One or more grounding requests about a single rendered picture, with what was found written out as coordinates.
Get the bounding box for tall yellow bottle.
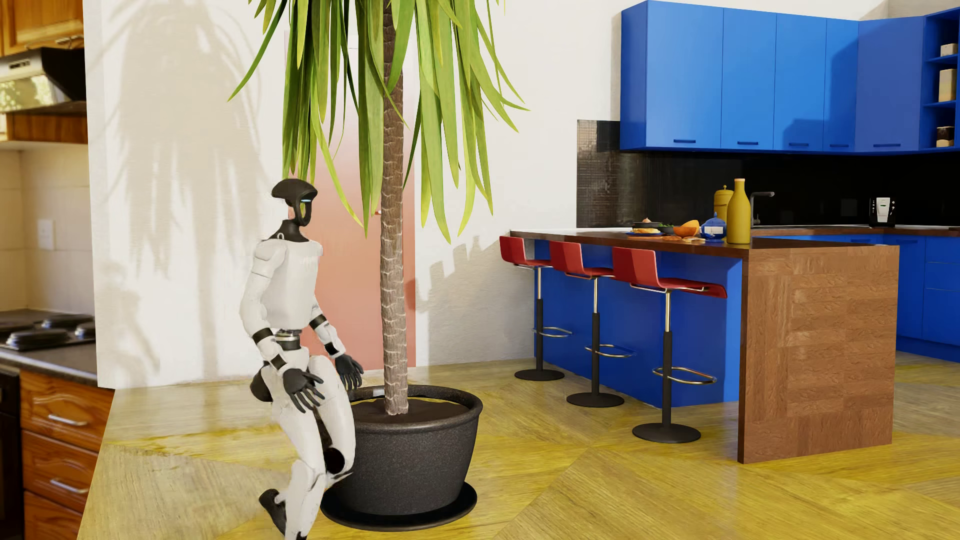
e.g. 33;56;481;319
726;178;753;246

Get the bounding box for black gas cooktop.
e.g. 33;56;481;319
0;308;97;354

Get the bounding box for tall green palm plant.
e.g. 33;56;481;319
228;0;530;417

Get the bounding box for black round plant pot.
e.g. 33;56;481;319
339;384;484;518

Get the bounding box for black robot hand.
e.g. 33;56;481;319
281;366;327;414
334;354;365;392

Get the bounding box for white left robot leg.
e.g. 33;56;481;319
298;355;358;489

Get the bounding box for black robot head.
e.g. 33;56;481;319
271;178;318;228

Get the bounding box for white robot leg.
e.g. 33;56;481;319
249;352;325;540
298;355;358;489

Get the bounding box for blue wall cabinets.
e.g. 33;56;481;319
619;0;960;156

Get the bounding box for wooden drawer cabinet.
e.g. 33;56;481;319
18;368;116;540

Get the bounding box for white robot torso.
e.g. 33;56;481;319
258;221;325;352

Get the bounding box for silver range hood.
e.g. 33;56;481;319
0;47;87;114

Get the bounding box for pink door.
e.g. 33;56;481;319
299;105;417;371

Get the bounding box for red bar stool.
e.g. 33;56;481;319
549;240;637;409
499;235;573;383
611;246;729;445

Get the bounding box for white right robot leg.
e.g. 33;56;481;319
249;352;325;540

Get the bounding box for wood and blue kitchen island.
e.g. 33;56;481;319
510;228;900;465

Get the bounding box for black pot saucer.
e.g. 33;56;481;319
320;480;479;533

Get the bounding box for blue base cabinets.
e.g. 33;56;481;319
750;225;960;363

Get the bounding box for wooden wall cabinet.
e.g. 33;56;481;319
0;0;85;58

